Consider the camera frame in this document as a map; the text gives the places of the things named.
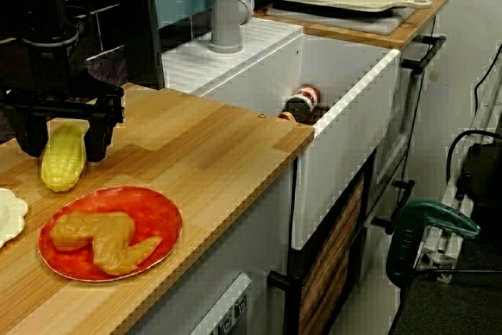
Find aluminium profile rail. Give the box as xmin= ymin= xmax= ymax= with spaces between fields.
xmin=415 ymin=67 xmax=502 ymax=285

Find thick black cable loop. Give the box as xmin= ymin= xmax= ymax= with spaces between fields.
xmin=446 ymin=129 xmax=502 ymax=202

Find green clamp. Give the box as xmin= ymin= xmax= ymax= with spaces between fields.
xmin=386 ymin=198 xmax=482 ymax=285

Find black cabinet handle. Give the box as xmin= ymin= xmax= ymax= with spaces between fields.
xmin=402 ymin=35 xmax=447 ymax=75
xmin=370 ymin=179 xmax=416 ymax=236
xmin=266 ymin=270 xmax=304 ymax=335

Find white toy sink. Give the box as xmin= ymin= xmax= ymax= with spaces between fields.
xmin=162 ymin=16 xmax=402 ymax=252

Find cream flower-shaped plate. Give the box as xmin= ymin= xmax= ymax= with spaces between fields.
xmin=0 ymin=188 xmax=29 ymax=249

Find grey toy faucet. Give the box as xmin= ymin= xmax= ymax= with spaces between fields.
xmin=207 ymin=0 xmax=260 ymax=54

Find yellow toy corn cob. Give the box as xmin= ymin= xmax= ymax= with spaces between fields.
xmin=40 ymin=122 xmax=89 ymax=194

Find wooden slat drawer front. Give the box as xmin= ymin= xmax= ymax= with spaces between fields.
xmin=300 ymin=173 xmax=366 ymax=335

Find grey toy dishwasher panel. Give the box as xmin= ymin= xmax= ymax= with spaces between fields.
xmin=187 ymin=271 xmax=253 ymax=335

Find red plate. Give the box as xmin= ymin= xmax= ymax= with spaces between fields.
xmin=37 ymin=185 xmax=184 ymax=283

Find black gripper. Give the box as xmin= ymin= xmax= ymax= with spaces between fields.
xmin=0 ymin=34 xmax=126 ymax=163

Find black box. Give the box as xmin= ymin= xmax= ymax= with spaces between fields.
xmin=457 ymin=140 xmax=502 ymax=234

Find thin black cable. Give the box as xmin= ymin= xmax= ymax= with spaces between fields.
xmin=473 ymin=42 xmax=502 ymax=116

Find brown toy chicken wing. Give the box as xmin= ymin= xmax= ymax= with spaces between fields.
xmin=49 ymin=211 xmax=164 ymax=276

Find dark vertical support panel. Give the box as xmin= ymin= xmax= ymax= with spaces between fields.
xmin=139 ymin=0 xmax=166 ymax=91

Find toy beans can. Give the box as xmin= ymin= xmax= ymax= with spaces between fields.
xmin=283 ymin=83 xmax=322 ymax=122

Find white toy kitchen cabinet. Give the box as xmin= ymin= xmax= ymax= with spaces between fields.
xmin=125 ymin=13 xmax=448 ymax=335

